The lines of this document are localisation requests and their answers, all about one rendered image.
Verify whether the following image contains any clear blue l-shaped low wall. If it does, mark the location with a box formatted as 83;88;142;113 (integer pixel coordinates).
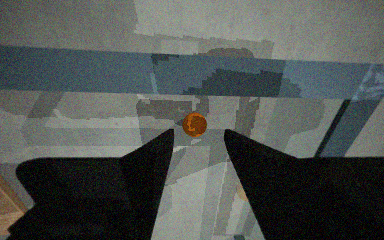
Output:
0;45;384;157

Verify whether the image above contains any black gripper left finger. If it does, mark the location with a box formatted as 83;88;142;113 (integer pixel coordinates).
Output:
16;129;174;240

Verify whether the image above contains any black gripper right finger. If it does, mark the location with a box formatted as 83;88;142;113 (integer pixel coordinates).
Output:
224;129;384;240

